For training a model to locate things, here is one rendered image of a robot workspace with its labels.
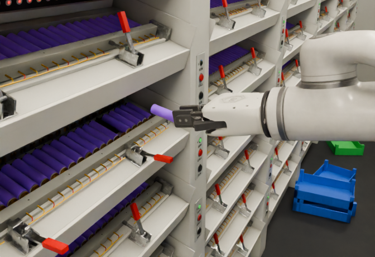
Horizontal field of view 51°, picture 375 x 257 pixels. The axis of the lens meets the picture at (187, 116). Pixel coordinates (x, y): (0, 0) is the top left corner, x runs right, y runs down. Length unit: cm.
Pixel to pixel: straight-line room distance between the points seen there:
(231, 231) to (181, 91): 76
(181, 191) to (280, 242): 117
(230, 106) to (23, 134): 30
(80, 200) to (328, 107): 40
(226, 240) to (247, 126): 90
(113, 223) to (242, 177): 71
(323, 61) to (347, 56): 3
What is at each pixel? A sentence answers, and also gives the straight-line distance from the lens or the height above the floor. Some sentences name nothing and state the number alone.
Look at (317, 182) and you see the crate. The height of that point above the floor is 9.
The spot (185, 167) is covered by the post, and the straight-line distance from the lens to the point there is 94.
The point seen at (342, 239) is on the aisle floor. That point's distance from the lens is 219.
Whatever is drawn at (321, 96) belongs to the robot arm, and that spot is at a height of 112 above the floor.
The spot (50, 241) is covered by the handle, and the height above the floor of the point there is 96.
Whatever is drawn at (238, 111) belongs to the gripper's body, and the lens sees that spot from 60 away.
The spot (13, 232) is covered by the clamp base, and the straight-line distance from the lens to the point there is 58.
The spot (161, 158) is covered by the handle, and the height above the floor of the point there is 96.
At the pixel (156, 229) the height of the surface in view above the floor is 75.
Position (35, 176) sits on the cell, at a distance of 67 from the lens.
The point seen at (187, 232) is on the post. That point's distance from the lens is 104.
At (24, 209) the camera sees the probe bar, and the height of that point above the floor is 97.
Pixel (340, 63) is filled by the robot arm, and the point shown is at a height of 117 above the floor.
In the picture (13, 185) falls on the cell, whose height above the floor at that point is 98.
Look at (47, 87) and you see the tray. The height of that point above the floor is 113.
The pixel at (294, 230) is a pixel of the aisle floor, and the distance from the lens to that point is 217.
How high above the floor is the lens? 130
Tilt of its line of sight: 22 degrees down
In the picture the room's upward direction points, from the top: straight up
